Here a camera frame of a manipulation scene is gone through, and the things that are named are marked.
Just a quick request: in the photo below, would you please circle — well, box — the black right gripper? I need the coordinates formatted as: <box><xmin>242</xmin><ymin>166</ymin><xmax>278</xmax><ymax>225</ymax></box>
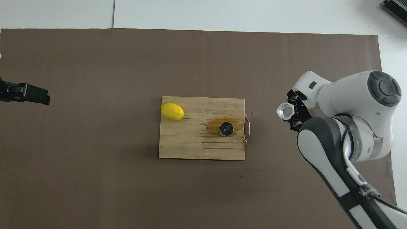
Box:
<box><xmin>287</xmin><ymin>90</ymin><xmax>314</xmax><ymax>132</ymax></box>

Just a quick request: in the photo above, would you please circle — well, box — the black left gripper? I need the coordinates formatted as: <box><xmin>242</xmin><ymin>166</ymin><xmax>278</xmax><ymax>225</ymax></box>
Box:
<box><xmin>0</xmin><ymin>80</ymin><xmax>51</xmax><ymax>105</ymax></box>

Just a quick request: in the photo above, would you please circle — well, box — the small clear glass cup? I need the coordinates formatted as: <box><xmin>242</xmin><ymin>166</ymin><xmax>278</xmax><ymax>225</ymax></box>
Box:
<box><xmin>276</xmin><ymin>102</ymin><xmax>296</xmax><ymax>121</ymax></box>

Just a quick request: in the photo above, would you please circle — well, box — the steel cocktail jigger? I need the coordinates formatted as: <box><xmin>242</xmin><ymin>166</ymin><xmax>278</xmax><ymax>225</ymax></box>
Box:
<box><xmin>219</xmin><ymin>122</ymin><xmax>235</xmax><ymax>137</ymax></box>

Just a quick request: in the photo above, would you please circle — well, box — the brown paper table mat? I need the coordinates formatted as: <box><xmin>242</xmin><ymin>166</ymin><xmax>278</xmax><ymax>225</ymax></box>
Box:
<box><xmin>0</xmin><ymin>28</ymin><xmax>399</xmax><ymax>229</ymax></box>

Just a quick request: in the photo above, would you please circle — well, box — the wooden cutting board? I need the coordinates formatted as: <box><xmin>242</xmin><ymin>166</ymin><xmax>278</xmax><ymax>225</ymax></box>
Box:
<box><xmin>158</xmin><ymin>96</ymin><xmax>251</xmax><ymax>160</ymax></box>

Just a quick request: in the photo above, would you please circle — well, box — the yellow lemon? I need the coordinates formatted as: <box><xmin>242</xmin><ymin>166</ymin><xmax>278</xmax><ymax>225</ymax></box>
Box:
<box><xmin>160</xmin><ymin>102</ymin><xmax>185</xmax><ymax>121</ymax></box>

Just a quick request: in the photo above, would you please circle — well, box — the grey ribbed metal device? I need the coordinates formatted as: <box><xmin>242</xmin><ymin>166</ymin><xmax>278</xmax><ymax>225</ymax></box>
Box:
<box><xmin>382</xmin><ymin>0</ymin><xmax>407</xmax><ymax>23</ymax></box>

